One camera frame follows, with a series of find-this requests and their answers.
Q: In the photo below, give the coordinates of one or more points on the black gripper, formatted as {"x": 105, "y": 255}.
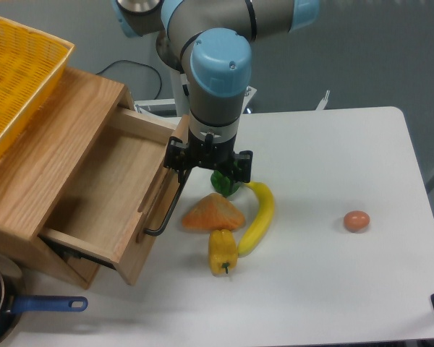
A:
{"x": 211, "y": 155}

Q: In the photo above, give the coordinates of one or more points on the wooden top drawer black handle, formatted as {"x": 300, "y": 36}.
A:
{"x": 121, "y": 189}

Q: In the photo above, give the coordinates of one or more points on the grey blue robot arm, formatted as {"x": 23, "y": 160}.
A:
{"x": 183, "y": 19}

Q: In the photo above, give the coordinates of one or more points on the wooden drawer cabinet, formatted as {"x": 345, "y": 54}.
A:
{"x": 37, "y": 168}

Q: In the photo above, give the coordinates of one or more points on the green bell pepper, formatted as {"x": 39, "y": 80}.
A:
{"x": 223, "y": 185}

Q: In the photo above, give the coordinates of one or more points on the yellow banana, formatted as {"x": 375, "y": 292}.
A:
{"x": 262, "y": 221}

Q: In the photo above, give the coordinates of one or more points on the yellow bell pepper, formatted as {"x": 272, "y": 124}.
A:
{"x": 222, "y": 252}

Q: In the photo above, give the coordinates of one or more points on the brown egg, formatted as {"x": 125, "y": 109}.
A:
{"x": 356, "y": 220}

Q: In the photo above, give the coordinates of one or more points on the yellow plastic basket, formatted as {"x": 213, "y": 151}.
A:
{"x": 31, "y": 64}

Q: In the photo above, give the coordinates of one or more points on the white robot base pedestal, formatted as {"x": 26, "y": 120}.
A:
{"x": 179, "y": 94}

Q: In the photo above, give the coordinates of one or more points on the white table bracket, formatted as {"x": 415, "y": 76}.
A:
{"x": 323, "y": 101}

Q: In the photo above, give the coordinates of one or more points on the blue handled dark pan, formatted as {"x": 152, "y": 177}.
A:
{"x": 14, "y": 301}

